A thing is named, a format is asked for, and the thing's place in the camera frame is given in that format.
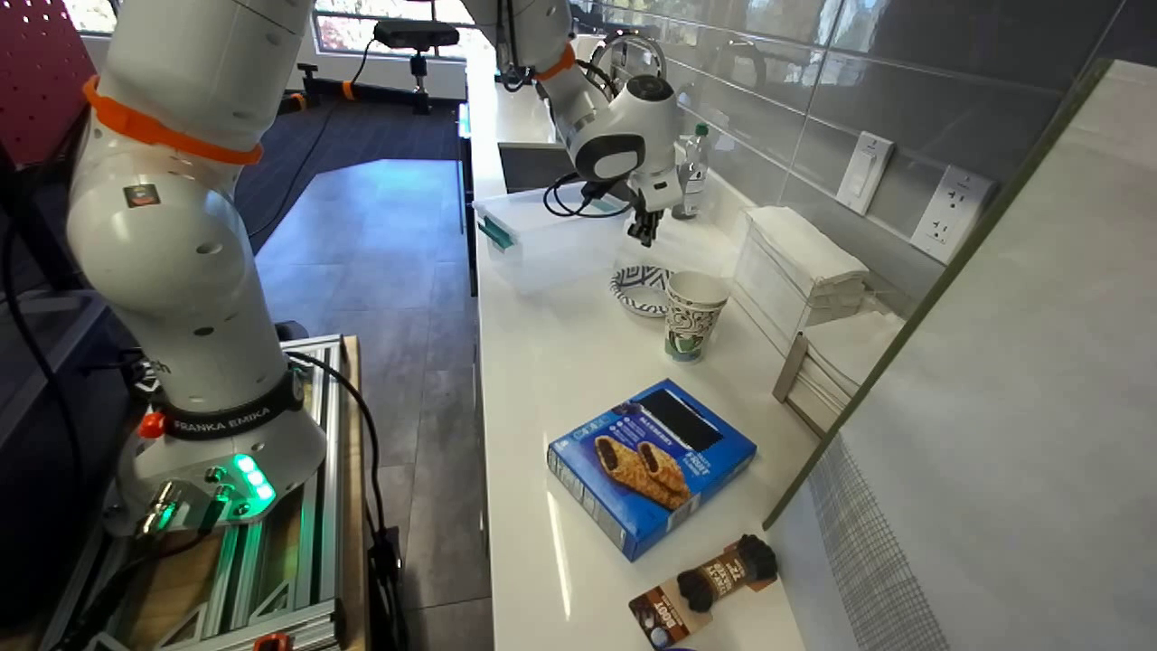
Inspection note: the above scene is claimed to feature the clear plastic storage bin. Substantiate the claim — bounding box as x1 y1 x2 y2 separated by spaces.
477 195 627 294

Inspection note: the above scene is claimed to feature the black camera on tripod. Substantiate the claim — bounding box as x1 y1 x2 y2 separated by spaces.
372 16 458 115

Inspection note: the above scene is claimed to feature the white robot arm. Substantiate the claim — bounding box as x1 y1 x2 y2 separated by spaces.
65 0 327 535

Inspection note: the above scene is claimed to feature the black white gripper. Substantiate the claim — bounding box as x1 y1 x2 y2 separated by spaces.
576 135 681 244

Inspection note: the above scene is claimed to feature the wooden napkin holder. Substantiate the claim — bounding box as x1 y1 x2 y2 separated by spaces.
773 311 905 432

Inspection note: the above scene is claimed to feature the white wall outlet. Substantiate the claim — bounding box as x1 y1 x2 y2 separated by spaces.
912 165 992 264

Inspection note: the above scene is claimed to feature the dark kitchen sink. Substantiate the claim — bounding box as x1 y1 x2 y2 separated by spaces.
498 142 572 191

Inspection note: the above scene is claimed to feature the blue snack bar box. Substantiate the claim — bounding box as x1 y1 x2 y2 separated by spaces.
547 379 756 559

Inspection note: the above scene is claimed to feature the green patterned paper cup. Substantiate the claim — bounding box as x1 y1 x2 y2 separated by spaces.
666 270 729 360

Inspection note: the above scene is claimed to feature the white napkin stack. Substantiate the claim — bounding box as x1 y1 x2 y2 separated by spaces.
734 207 867 352

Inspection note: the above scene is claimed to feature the white light switch plate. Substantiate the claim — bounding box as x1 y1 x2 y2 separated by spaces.
834 129 894 214

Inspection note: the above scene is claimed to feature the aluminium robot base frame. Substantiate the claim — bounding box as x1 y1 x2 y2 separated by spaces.
37 332 369 651

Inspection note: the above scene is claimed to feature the brown black snack packet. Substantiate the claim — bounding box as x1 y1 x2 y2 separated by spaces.
628 535 779 651

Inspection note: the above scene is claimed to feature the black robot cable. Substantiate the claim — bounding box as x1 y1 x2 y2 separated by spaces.
537 172 638 224

